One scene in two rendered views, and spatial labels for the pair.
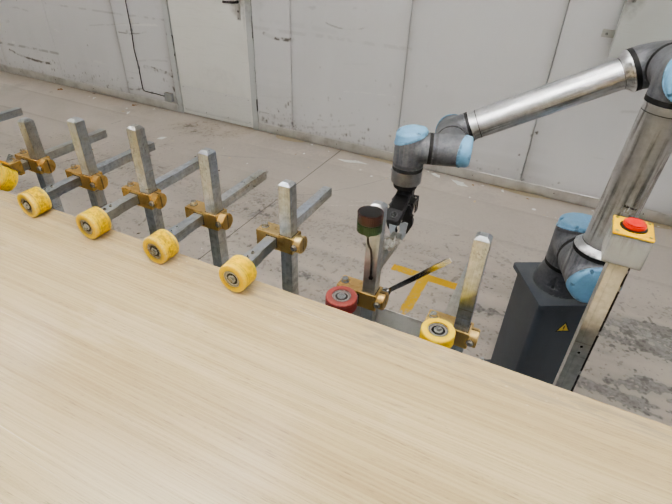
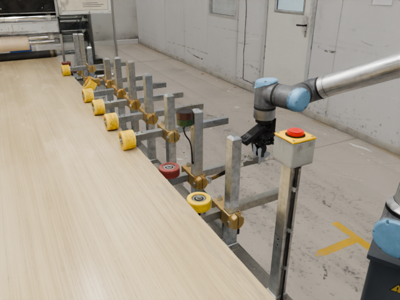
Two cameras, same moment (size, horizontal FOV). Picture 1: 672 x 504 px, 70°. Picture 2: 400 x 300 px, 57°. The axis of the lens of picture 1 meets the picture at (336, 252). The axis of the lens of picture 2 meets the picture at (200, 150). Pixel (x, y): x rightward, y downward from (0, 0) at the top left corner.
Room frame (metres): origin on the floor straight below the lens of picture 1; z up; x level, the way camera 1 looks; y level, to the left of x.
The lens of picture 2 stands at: (0.00, -0.86, 1.55)
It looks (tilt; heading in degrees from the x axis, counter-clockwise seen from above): 25 degrees down; 37
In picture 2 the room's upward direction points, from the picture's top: straight up
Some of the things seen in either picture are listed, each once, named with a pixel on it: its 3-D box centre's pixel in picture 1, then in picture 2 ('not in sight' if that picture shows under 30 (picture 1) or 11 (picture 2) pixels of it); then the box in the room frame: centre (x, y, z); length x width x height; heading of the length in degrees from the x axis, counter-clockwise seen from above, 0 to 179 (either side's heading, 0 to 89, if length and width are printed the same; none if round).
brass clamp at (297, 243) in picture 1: (281, 238); (168, 132); (1.11, 0.15, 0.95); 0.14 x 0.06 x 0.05; 65
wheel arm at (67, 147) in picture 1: (64, 148); (126, 79); (1.66, 1.02, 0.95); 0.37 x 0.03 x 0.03; 155
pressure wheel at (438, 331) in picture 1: (435, 345); (199, 211); (0.82, -0.24, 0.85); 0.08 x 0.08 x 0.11
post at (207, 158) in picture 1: (216, 225); (150, 121); (1.21, 0.36, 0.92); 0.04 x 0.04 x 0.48; 65
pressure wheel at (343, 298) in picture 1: (340, 311); (169, 178); (0.93, -0.02, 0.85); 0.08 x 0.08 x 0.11
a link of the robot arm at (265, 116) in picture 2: (405, 175); (263, 113); (1.32, -0.20, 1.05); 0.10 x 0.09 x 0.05; 65
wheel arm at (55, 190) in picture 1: (98, 169); (128, 88); (1.50, 0.82, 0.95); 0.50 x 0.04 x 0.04; 155
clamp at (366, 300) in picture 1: (361, 294); (193, 177); (1.00, -0.07, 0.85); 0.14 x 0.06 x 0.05; 65
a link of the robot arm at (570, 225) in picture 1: (576, 241); not in sight; (1.40, -0.83, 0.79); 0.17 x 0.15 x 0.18; 172
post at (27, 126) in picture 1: (47, 183); (109, 94); (1.53, 1.04, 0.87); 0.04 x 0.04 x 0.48; 65
